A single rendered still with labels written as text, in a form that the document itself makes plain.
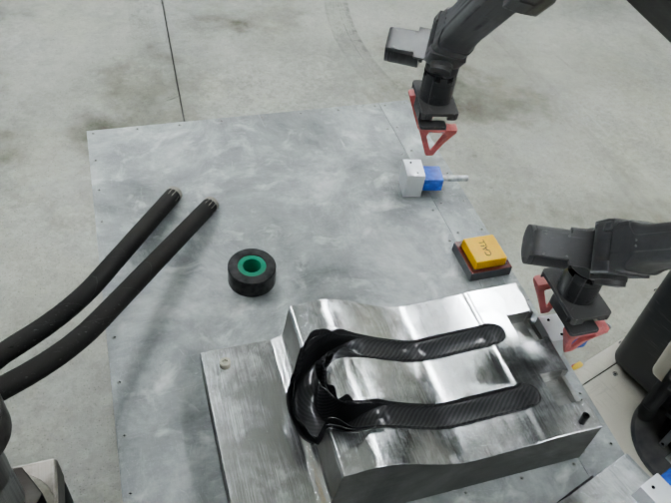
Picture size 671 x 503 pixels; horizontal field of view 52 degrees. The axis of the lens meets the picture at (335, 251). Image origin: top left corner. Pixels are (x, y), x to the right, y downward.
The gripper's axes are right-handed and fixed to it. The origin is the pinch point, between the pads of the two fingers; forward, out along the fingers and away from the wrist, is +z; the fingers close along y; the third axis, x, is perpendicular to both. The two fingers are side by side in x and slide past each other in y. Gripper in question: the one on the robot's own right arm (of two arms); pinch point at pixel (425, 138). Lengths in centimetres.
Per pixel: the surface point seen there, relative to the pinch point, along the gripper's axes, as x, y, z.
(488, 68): 80, -174, 94
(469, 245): 6.1, 18.9, 8.8
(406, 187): -2.3, 2.5, 9.9
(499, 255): 10.9, 21.6, 8.8
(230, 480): -35, 62, 6
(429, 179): 2.0, 1.8, 8.4
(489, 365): 1.2, 47.5, 3.7
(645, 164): 130, -106, 94
